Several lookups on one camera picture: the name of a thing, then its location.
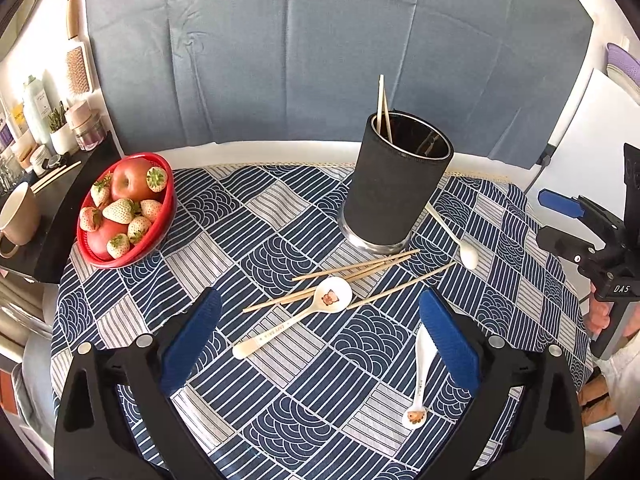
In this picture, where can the navy patterned tablecloth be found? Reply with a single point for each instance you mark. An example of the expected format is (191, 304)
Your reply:
(280, 400)

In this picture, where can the pile of pale strawberries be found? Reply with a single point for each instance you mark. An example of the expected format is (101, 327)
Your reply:
(120, 210)

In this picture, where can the glass jar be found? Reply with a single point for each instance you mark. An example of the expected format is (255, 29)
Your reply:
(90, 135)

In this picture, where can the person's right hand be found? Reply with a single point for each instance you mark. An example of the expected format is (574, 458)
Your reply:
(596, 317)

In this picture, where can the small bear print ceramic spoon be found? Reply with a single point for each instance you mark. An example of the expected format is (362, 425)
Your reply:
(420, 385)

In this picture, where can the black cylindrical utensil holder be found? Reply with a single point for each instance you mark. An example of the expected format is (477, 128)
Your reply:
(385, 190)

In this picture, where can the wooden paddle hair brush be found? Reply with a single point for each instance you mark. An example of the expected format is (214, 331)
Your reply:
(77, 67)

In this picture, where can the wooden chopstick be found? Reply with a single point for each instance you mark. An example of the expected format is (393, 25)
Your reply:
(350, 266)
(52, 181)
(400, 286)
(386, 110)
(280, 300)
(379, 105)
(55, 175)
(390, 263)

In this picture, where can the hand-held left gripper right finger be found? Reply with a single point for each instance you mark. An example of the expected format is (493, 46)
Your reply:
(447, 340)

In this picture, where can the red apple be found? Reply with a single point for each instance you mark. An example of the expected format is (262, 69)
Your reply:
(131, 180)
(102, 240)

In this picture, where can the plain white ceramic spoon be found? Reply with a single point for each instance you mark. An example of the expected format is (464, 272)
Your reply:
(469, 256)

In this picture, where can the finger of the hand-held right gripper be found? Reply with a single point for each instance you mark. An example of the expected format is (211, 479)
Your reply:
(562, 245)
(560, 204)

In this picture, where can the blue backdrop cloth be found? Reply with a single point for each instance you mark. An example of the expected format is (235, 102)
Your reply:
(300, 60)

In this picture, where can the beige ceramic mug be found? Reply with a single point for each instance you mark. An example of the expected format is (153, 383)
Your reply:
(20, 220)

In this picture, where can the white pot with succulent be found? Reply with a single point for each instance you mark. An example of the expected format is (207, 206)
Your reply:
(62, 140)

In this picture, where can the red plastic basket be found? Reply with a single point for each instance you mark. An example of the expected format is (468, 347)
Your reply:
(131, 258)

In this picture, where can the pink lidded container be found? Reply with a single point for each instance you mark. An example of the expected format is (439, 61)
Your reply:
(77, 112)

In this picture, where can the stack of purple plates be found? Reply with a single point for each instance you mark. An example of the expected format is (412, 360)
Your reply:
(625, 62)

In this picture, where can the black side shelf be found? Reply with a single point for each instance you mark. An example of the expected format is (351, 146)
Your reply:
(55, 240)

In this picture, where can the yellow labelled bottle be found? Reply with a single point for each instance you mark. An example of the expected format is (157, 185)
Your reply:
(19, 117)

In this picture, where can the white bottle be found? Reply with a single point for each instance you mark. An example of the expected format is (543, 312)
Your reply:
(37, 110)

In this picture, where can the small white jar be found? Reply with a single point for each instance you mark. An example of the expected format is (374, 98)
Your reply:
(40, 157)

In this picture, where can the large bear print ceramic spoon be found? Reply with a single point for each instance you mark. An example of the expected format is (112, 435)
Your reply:
(334, 294)

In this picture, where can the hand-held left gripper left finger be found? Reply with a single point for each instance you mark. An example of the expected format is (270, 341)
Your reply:
(192, 340)

